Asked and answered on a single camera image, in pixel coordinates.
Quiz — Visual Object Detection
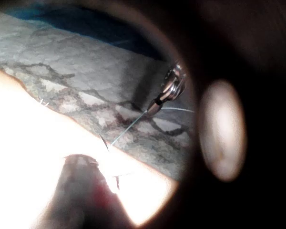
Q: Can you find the blue thread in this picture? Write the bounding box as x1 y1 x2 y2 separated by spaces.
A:
109 106 196 147

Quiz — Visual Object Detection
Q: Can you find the left arm needle driver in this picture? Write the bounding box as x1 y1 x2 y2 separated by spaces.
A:
62 154 100 168

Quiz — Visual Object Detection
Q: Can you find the right arm needle driver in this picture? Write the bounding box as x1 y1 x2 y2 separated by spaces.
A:
160 60 188 102

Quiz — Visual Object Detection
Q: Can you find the black stitching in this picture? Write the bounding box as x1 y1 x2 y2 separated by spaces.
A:
37 95 132 191

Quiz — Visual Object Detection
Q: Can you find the right arm needle driver jaw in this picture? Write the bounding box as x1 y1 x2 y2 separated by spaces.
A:
145 94 164 115

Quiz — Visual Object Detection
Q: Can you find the tissue pad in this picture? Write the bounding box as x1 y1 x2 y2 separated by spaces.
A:
0 11 196 227

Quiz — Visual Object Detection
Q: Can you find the blue cloth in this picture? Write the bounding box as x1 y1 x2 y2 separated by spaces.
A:
4 4 166 62

